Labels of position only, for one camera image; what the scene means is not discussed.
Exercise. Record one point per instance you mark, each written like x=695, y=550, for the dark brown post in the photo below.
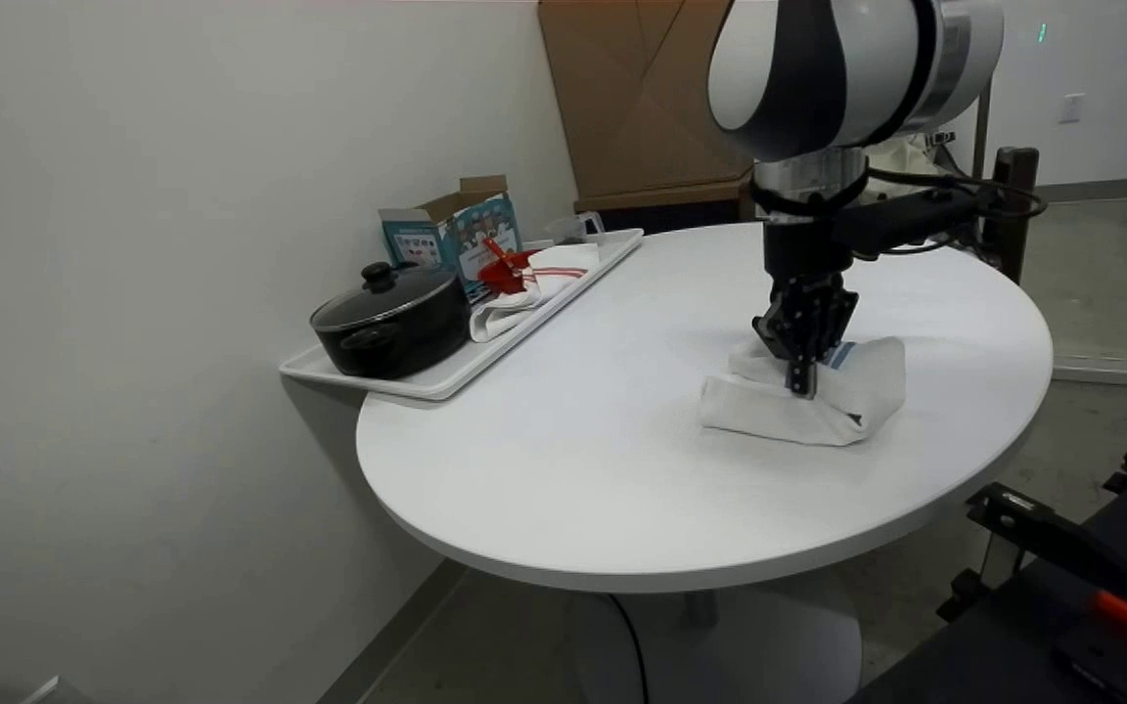
x=1012, y=234

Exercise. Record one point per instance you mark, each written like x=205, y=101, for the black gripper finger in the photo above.
x=837, y=316
x=783, y=340

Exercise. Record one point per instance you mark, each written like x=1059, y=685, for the black perforated breadboard table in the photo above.
x=1017, y=637

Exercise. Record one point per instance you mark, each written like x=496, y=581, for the white towel with blue stripes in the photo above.
x=863, y=386

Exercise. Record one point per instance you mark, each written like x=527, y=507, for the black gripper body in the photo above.
x=807, y=259

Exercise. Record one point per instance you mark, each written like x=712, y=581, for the white wall outlet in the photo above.
x=1072, y=112

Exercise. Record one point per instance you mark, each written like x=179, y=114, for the dark wooden cabinet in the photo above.
x=668, y=215

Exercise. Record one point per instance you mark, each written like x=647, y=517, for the white rectangular tray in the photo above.
x=449, y=380

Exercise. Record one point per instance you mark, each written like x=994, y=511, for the red and white cloth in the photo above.
x=505, y=313

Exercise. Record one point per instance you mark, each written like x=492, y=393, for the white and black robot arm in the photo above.
x=850, y=64

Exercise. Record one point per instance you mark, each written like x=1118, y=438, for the large brown cardboard box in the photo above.
x=627, y=101

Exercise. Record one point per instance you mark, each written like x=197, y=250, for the white table pedestal base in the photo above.
x=771, y=650

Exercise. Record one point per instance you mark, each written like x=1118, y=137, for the black pot with lid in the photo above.
x=390, y=332

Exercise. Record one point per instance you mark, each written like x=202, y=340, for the blue printed carton box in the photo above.
x=477, y=226

